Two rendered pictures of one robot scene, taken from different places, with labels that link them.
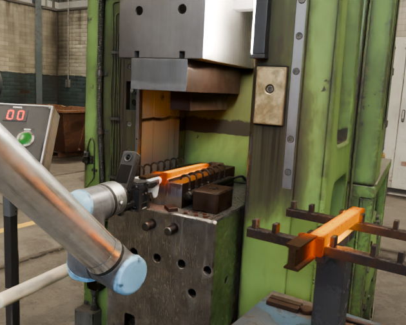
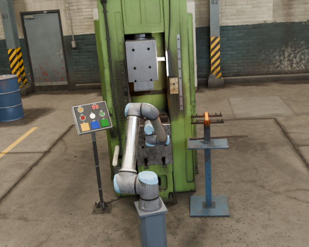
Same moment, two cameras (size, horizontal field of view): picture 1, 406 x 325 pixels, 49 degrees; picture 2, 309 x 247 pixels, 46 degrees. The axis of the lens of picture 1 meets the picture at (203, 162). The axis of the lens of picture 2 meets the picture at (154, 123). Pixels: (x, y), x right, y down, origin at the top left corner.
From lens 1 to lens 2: 271 cm
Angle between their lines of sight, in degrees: 27
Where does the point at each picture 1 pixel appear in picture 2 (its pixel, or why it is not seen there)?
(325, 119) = (189, 89)
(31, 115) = (100, 106)
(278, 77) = (176, 80)
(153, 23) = (140, 71)
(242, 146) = (154, 98)
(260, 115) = (172, 91)
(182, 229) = not seen: hidden behind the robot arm
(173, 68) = (148, 84)
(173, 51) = (148, 79)
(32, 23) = not seen: outside the picture
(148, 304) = (151, 153)
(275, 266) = (181, 132)
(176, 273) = not seen: hidden behind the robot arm
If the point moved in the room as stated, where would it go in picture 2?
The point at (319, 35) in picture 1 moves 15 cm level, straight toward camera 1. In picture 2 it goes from (185, 67) to (190, 69)
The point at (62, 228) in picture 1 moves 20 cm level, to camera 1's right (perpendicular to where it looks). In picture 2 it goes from (162, 132) to (181, 127)
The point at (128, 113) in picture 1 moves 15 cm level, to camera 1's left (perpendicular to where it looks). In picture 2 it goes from (124, 97) to (111, 99)
